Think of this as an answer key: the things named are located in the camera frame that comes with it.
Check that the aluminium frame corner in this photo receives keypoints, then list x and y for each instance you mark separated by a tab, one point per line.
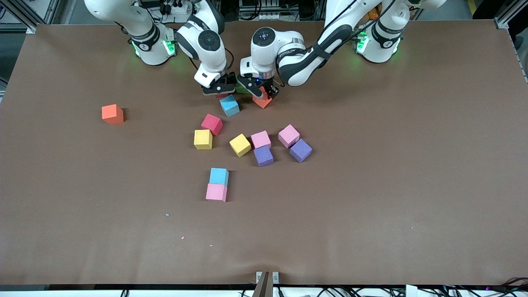
505	18

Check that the dark camera mount post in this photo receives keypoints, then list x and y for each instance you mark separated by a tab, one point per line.
264	288

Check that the white power strip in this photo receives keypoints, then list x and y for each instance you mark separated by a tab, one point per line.
180	7

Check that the aluminium frame rail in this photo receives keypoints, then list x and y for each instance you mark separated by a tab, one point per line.
29	28

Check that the purple foam cube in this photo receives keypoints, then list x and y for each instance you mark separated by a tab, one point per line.
300	150
263	156

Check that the aluminium frame post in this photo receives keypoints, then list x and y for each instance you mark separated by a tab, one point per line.
53	10

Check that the silver table edge rail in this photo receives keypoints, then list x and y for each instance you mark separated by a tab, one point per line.
520	53

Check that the pink foam cube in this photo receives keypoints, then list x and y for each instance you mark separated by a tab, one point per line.
288	136
216	192
260	139

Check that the orange foam cube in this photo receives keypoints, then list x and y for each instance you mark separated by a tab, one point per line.
261	102
112	114

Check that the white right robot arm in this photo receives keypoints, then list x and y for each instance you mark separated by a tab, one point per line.
216	57

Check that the yellow foam cube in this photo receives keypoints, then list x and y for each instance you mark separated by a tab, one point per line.
240	145
203	139

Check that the brown table cover sheet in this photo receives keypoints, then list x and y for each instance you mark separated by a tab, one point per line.
371	185

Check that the cyan foam cube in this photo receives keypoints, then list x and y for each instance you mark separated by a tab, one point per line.
218	176

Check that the small metal bracket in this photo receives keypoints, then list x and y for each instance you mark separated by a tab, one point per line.
259	277

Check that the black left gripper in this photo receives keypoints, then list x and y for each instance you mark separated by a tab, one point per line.
270	88

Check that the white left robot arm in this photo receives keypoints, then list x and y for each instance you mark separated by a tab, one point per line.
268	53

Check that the grey equipment rack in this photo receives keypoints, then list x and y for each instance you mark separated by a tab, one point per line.
264	6

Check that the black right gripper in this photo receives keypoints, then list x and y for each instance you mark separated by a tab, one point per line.
231	78

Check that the green foam cube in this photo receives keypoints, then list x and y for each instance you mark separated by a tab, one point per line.
241	89

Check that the blue foam cube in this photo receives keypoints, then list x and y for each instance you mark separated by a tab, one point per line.
229	106

